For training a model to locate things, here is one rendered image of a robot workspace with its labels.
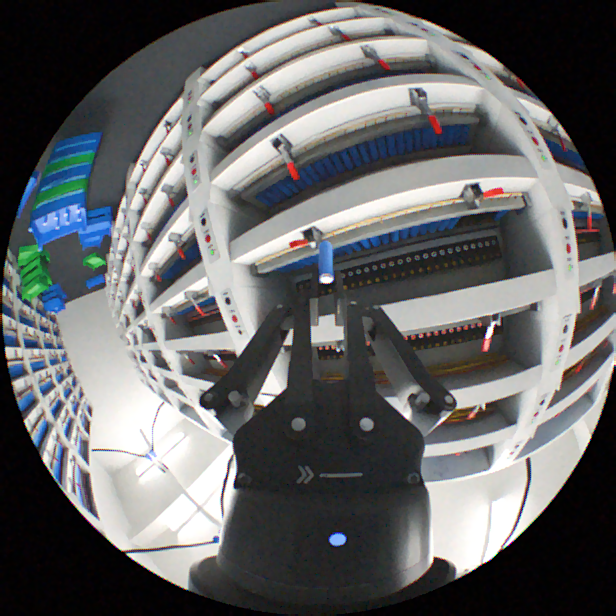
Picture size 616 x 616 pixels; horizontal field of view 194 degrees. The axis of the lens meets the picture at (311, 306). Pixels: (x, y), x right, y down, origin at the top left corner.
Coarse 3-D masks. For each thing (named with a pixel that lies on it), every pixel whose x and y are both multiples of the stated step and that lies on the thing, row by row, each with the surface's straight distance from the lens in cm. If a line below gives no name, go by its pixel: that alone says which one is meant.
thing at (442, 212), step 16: (416, 208) 31; (432, 208) 33; (448, 208) 34; (464, 208) 35; (480, 208) 36; (496, 208) 39; (512, 208) 42; (368, 224) 30; (384, 224) 31; (400, 224) 31; (416, 224) 33; (336, 240) 32; (352, 240) 32; (288, 256) 36; (304, 256) 35
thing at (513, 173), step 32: (448, 160) 32; (480, 160) 35; (512, 160) 39; (352, 192) 28; (384, 192) 28; (416, 192) 28; (448, 192) 32; (544, 192) 41; (288, 224) 31; (320, 224) 29; (512, 224) 51; (256, 256) 38; (384, 256) 44
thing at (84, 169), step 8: (72, 168) 108; (80, 168) 106; (88, 168) 105; (48, 176) 111; (56, 176) 108; (64, 176) 106; (72, 176) 104; (88, 176) 101; (40, 184) 110; (48, 184) 107; (88, 184) 109; (88, 192) 115
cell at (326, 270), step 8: (320, 248) 24; (328, 248) 24; (320, 256) 23; (328, 256) 22; (320, 264) 22; (328, 264) 21; (320, 272) 21; (328, 272) 20; (320, 280) 21; (328, 280) 21
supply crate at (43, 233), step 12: (84, 192) 96; (48, 204) 99; (60, 204) 96; (72, 204) 94; (84, 204) 92; (36, 216) 99; (48, 216) 106; (60, 216) 107; (72, 216) 108; (84, 216) 110; (36, 228) 110; (48, 228) 114; (60, 228) 113; (72, 228) 111; (84, 228) 107; (36, 240) 110; (48, 240) 113
